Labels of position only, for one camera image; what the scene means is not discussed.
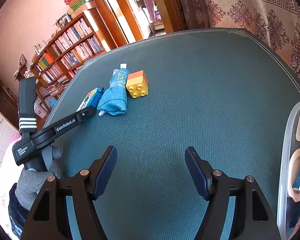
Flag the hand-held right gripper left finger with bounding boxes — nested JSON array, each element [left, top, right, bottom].
[[20, 145, 118, 240]]

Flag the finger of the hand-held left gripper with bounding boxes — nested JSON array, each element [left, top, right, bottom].
[[72, 106, 97, 127]]

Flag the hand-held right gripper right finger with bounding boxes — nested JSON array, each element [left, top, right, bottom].
[[185, 146, 282, 240]]

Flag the blue picture biscuit packet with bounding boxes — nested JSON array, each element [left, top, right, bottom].
[[76, 87, 104, 112]]

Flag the clear plastic container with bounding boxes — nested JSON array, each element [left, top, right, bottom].
[[277, 100, 300, 240]]

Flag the person's left forearm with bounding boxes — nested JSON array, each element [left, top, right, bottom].
[[8, 182, 32, 239]]

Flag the person's left hand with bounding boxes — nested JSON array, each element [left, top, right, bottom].
[[16, 145, 64, 209]]

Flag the pale storage box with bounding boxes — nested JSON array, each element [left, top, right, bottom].
[[34, 97, 50, 119]]

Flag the dark wooden cabinet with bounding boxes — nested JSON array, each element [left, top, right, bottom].
[[0, 76, 19, 130]]

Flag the small wooden shelf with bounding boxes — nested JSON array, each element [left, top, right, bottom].
[[14, 61, 38, 83]]

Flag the blue cloth pouch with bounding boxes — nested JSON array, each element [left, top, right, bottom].
[[97, 64, 129, 117]]

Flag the orange yellow toy brick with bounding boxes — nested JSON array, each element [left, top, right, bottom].
[[126, 70, 149, 98]]

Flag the rows of books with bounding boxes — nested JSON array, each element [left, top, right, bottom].
[[35, 17, 103, 93]]

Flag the green table mat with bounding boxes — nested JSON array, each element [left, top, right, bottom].
[[42, 28, 300, 240]]

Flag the framed photo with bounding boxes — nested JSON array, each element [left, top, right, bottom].
[[57, 14, 72, 29]]

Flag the large wooden bookshelf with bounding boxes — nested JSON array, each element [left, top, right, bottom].
[[30, 11, 108, 105]]

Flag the stack of cardboard boxes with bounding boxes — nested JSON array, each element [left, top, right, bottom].
[[63, 0, 98, 18]]

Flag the hanging purple pants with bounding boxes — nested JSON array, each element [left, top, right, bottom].
[[141, 0, 157, 22]]

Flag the wooden door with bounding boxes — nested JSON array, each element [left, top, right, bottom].
[[155, 0, 187, 34]]

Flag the dark patterned curtain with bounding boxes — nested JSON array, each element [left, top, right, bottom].
[[177, 0, 210, 30]]

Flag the light patterned curtain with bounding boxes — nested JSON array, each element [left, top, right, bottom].
[[205, 0, 300, 93]]

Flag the wooden door frame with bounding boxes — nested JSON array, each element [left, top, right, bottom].
[[82, 0, 143, 52]]

